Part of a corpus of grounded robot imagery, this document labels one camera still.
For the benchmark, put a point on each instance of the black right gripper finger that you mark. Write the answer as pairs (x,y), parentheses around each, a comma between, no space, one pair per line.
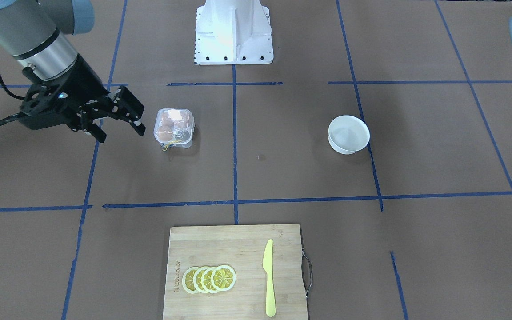
(88,126)
(123,105)

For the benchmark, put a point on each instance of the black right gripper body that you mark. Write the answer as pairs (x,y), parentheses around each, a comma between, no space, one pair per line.
(86,83)

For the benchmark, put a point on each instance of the brown egg from bowl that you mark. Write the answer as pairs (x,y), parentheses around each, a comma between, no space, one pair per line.
(164,133)

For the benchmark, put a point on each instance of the clear plastic egg box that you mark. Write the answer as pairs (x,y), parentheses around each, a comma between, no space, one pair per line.
(185,134)

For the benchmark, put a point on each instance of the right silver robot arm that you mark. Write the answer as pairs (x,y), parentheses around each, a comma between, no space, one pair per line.
(34,33)

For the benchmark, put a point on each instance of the yellow lemon slices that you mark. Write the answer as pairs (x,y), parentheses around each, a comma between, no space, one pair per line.
(208,280)

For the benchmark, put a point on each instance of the white ceramic bowl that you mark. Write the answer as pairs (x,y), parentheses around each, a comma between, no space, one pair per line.
(348,134)

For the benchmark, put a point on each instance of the wooden cutting board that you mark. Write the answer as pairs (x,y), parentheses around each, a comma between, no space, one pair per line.
(241,247)

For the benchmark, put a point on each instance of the yellow plastic knife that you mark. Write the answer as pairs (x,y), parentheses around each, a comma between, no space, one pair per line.
(267,265)

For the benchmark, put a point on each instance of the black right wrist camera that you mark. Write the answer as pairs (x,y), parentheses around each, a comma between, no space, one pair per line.
(48,104)

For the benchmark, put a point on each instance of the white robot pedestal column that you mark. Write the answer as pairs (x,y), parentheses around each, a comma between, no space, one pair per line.
(233,32)

